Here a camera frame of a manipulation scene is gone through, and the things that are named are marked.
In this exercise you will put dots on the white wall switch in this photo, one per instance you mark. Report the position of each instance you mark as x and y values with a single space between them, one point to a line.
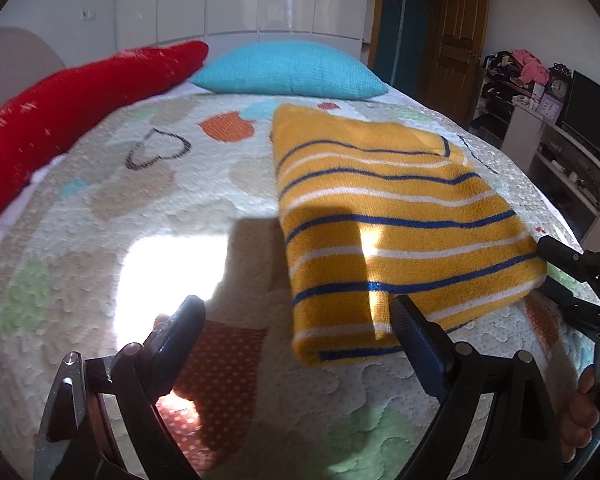
86 13

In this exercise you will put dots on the glossy white wardrobe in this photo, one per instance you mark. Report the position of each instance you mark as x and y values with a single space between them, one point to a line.
230 0

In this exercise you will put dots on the white shelf unit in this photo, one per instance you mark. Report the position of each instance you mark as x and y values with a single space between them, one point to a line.
570 165

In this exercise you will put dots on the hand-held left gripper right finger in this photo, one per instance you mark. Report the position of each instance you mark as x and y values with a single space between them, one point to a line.
417 345

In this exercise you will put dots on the brown wooden door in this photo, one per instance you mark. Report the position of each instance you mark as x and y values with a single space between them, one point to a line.
457 45

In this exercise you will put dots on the pink clothes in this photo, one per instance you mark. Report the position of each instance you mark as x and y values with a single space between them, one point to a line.
530 66

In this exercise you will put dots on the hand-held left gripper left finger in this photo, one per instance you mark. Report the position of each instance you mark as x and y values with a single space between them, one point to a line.
177 345

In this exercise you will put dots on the person's right hand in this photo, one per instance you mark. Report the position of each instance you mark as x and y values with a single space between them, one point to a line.
580 410

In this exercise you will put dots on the yellow striped small shirt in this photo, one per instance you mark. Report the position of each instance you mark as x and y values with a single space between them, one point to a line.
405 220

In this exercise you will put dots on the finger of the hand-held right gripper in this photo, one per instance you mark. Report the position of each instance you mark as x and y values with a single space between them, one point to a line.
562 255
575 305

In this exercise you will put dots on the purple table clock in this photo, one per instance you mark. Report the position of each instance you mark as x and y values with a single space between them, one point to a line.
549 109

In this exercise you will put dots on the turquoise pillow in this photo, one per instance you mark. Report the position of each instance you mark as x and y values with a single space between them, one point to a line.
290 70

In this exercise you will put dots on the dark ornate table clock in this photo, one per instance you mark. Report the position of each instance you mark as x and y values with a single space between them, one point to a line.
560 85

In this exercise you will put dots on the black flat screen monitor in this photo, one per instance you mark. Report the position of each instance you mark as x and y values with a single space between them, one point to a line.
590 110

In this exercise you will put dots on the heart pattern quilted bedspread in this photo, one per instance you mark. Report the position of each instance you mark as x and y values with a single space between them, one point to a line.
130 210

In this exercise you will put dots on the teal curtain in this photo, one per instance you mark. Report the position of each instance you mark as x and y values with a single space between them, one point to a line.
405 20

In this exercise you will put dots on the red pillow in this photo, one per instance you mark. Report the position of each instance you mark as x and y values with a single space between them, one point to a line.
55 120

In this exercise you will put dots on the beige arched headboard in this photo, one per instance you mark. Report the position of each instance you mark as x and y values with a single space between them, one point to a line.
15 50

